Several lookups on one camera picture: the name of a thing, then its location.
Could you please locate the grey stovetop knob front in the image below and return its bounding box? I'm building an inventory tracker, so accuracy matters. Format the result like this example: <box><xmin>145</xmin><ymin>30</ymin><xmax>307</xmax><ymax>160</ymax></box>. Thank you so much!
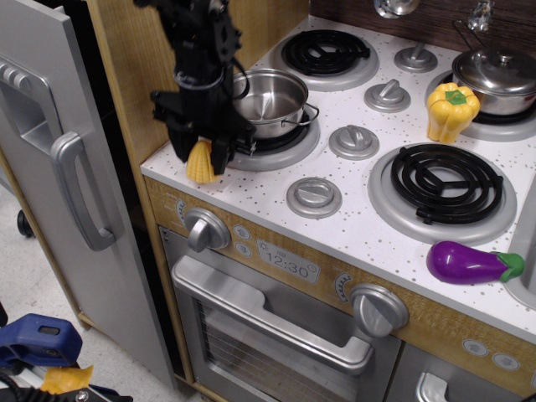
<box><xmin>286</xmin><ymin>178</ymin><xmax>343</xmax><ymax>219</ymax></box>

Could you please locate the grey toy sink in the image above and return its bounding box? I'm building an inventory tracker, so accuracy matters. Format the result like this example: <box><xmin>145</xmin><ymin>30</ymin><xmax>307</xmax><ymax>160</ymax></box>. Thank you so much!
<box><xmin>502</xmin><ymin>175</ymin><xmax>536</xmax><ymax>311</ymax></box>

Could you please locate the stove burner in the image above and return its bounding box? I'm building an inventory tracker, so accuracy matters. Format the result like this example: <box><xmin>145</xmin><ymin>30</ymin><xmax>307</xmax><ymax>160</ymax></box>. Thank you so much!
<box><xmin>424</xmin><ymin>70</ymin><xmax>536</xmax><ymax>142</ymax></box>
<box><xmin>227</xmin><ymin>104</ymin><xmax>320</xmax><ymax>172</ymax></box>
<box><xmin>367</xmin><ymin>143</ymin><xmax>517</xmax><ymax>245</ymax></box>
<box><xmin>271</xmin><ymin>29</ymin><xmax>379</xmax><ymax>92</ymax></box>

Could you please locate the front left stove burner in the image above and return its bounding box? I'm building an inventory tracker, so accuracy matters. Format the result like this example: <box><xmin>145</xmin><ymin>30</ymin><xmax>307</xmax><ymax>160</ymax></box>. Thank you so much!
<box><xmin>227</xmin><ymin>104</ymin><xmax>320</xmax><ymax>172</ymax></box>

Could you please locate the steel pot with lid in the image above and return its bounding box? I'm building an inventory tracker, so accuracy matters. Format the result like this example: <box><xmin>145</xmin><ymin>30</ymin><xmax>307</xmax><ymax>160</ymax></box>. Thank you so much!
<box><xmin>451</xmin><ymin>47</ymin><xmax>535</xmax><ymax>116</ymax></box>

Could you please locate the left grey oven knob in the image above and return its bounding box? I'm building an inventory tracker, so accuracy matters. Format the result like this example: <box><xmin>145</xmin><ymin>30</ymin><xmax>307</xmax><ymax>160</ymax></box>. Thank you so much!
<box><xmin>185</xmin><ymin>208</ymin><xmax>231</xmax><ymax>253</ymax></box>

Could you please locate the grey oven door handle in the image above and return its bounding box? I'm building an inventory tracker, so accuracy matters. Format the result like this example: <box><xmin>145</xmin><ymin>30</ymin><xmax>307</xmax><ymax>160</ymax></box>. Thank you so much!
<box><xmin>172</xmin><ymin>256</ymin><xmax>374</xmax><ymax>375</ymax></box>

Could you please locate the yellow tape piece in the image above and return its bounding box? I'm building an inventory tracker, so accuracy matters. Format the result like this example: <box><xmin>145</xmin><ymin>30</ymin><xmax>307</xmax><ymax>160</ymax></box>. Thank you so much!
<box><xmin>39</xmin><ymin>365</ymin><xmax>94</xmax><ymax>394</ymax></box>

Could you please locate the yellow toy corn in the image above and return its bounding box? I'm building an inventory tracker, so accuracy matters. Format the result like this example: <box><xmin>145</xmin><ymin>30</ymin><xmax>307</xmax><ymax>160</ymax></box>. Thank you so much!
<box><xmin>186</xmin><ymin>140</ymin><xmax>217</xmax><ymax>184</ymax></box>

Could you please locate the front right stove burner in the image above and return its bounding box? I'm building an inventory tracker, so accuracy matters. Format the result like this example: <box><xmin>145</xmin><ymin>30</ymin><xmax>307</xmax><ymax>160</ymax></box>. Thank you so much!
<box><xmin>367</xmin><ymin>143</ymin><xmax>517</xmax><ymax>245</ymax></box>

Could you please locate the black caster wheel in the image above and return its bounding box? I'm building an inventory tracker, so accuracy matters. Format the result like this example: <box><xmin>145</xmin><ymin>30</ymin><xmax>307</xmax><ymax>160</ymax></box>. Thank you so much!
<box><xmin>17</xmin><ymin>209</ymin><xmax>35</xmax><ymax>238</ymax></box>

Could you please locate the grey lower right door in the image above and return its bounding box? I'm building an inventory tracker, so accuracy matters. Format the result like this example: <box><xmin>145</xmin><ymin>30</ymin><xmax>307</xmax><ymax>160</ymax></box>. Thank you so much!
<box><xmin>386</xmin><ymin>343</ymin><xmax>522</xmax><ymax>402</ymax></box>

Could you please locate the blue clamp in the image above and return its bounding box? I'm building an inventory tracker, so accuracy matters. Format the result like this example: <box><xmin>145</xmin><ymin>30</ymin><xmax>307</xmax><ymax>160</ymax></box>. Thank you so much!
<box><xmin>1</xmin><ymin>313</ymin><xmax>83</xmax><ymax>368</ymax></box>

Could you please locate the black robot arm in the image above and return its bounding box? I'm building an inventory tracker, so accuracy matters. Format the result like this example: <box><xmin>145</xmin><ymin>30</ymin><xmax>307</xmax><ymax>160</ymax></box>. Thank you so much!
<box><xmin>135</xmin><ymin>1</ymin><xmax>255</xmax><ymax>175</ymax></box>

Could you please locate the grey toy fridge door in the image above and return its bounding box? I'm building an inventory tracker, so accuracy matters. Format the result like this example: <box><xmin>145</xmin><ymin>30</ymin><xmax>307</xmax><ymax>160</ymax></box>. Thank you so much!
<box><xmin>1</xmin><ymin>1</ymin><xmax>177</xmax><ymax>387</ymax></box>

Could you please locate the small steel pan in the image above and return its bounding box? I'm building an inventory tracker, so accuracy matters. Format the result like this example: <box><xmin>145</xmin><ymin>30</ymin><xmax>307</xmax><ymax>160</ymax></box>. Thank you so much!
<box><xmin>233</xmin><ymin>69</ymin><xmax>319</xmax><ymax>140</ymax></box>

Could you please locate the hanging steel utensil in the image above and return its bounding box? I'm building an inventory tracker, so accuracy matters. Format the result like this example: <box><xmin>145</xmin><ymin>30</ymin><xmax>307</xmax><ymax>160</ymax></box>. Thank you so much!
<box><xmin>451</xmin><ymin>0</ymin><xmax>495</xmax><ymax>49</ymax></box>

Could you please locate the back right stove burner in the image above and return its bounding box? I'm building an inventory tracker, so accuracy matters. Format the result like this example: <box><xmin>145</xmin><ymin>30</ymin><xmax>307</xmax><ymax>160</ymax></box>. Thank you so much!
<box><xmin>424</xmin><ymin>70</ymin><xmax>536</xmax><ymax>142</ymax></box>

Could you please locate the hanging steel ladle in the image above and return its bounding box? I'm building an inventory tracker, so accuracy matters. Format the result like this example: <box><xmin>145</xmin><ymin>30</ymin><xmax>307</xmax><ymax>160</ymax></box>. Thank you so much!
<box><xmin>373</xmin><ymin>0</ymin><xmax>421</xmax><ymax>19</ymax></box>

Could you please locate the yellow toy bell pepper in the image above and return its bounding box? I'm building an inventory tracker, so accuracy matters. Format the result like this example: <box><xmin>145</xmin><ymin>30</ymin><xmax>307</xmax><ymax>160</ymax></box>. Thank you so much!
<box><xmin>426</xmin><ymin>82</ymin><xmax>481</xmax><ymax>144</ymax></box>

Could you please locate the right grey oven knob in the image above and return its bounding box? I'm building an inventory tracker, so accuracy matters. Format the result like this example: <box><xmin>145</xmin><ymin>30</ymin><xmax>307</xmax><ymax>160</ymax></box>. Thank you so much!
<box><xmin>350</xmin><ymin>283</ymin><xmax>410</xmax><ymax>338</ymax></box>

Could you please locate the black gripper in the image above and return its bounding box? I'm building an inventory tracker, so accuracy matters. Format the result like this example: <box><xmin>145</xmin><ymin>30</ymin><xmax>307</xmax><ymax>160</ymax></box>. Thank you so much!
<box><xmin>150</xmin><ymin>64</ymin><xmax>255</xmax><ymax>174</ymax></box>

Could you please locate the back left stove burner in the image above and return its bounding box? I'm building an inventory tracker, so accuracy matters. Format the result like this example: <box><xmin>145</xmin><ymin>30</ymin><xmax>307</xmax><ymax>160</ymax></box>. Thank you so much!
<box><xmin>271</xmin><ymin>29</ymin><xmax>379</xmax><ymax>92</ymax></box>

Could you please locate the grey stovetop knob back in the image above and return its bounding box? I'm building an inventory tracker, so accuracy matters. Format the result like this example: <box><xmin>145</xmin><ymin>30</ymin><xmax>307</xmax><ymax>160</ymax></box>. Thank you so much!
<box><xmin>394</xmin><ymin>42</ymin><xmax>438</xmax><ymax>74</ymax></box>

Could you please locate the grey oven door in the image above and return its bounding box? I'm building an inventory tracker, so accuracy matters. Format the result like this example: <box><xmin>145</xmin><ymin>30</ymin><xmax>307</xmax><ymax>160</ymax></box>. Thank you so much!
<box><xmin>160</xmin><ymin>228</ymin><xmax>400</xmax><ymax>401</ymax></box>

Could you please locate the purple toy eggplant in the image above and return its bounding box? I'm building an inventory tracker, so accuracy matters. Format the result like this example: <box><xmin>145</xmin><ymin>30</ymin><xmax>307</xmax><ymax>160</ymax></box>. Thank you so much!
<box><xmin>426</xmin><ymin>241</ymin><xmax>525</xmax><ymax>285</ymax></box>

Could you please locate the grey oven knob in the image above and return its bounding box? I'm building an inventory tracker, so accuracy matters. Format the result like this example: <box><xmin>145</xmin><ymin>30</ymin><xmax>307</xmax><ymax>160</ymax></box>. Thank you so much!
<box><xmin>350</xmin><ymin>283</ymin><xmax>410</xmax><ymax>338</ymax></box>
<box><xmin>185</xmin><ymin>208</ymin><xmax>231</xmax><ymax>253</ymax></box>

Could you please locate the grey stovetop knob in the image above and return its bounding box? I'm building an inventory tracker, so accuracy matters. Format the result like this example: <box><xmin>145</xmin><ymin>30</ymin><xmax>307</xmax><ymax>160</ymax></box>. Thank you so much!
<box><xmin>328</xmin><ymin>125</ymin><xmax>379</xmax><ymax>161</ymax></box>
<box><xmin>286</xmin><ymin>178</ymin><xmax>343</xmax><ymax>219</ymax></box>
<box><xmin>394</xmin><ymin>42</ymin><xmax>438</xmax><ymax>74</ymax></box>
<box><xmin>363</xmin><ymin>80</ymin><xmax>411</xmax><ymax>113</ymax></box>

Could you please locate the grey fridge door handle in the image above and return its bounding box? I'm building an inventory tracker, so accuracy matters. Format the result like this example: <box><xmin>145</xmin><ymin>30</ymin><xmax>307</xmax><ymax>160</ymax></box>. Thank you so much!
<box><xmin>49</xmin><ymin>131</ymin><xmax>116</xmax><ymax>252</ymax></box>

